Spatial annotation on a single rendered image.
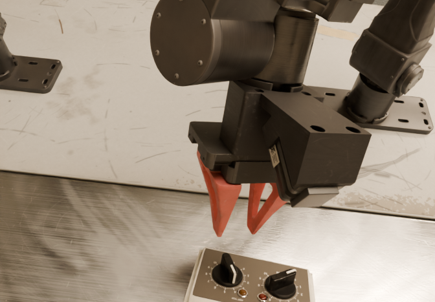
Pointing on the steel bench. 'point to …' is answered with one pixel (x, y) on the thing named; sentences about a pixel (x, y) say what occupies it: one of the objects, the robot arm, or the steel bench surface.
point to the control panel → (212, 260)
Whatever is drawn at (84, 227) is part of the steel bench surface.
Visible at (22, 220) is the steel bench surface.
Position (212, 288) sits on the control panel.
